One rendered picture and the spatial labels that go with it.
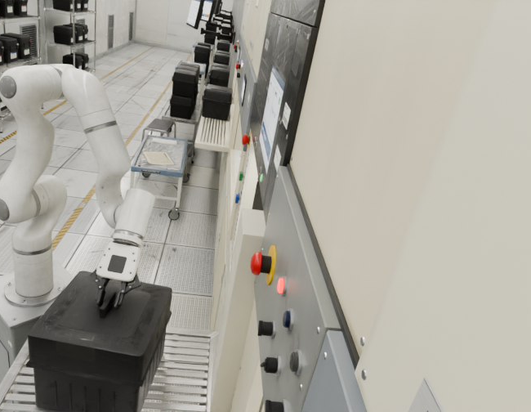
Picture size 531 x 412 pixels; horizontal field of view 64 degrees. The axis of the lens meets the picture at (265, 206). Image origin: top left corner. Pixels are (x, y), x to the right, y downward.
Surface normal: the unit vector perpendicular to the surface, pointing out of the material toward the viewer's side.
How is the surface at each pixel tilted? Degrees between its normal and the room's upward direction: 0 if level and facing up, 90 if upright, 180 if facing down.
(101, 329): 0
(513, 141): 90
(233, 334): 90
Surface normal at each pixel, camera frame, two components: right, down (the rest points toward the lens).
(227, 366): 0.07, 0.43
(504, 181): -0.98, -0.13
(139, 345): 0.18, -0.89
